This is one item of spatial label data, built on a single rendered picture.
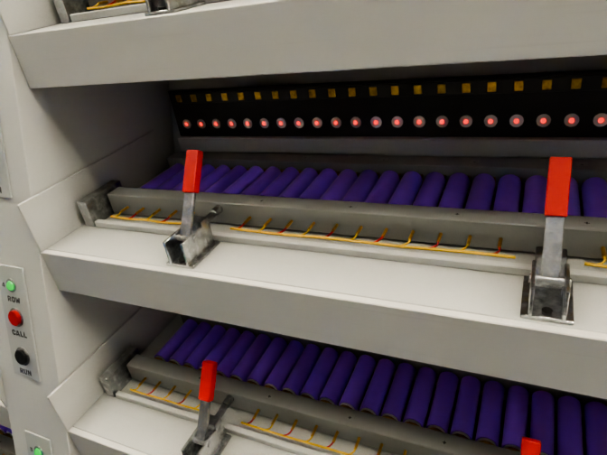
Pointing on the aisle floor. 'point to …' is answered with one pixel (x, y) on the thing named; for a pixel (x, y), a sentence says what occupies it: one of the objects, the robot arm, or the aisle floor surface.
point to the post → (89, 153)
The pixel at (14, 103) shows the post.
